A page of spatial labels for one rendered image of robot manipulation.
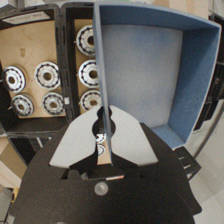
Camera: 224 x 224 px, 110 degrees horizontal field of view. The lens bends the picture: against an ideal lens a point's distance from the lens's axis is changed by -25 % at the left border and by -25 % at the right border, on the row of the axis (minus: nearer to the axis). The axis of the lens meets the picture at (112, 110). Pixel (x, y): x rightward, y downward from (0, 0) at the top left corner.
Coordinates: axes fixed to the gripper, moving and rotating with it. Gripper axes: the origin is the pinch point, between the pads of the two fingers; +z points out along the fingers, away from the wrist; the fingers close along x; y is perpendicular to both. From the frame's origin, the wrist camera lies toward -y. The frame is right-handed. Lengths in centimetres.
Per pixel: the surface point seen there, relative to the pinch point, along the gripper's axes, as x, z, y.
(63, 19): -10.3, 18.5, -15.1
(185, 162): 104, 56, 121
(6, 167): -65, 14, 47
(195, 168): 113, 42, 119
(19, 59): -31.8, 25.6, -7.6
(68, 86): -11.7, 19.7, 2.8
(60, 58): -12.2, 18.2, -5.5
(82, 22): -7.8, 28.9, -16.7
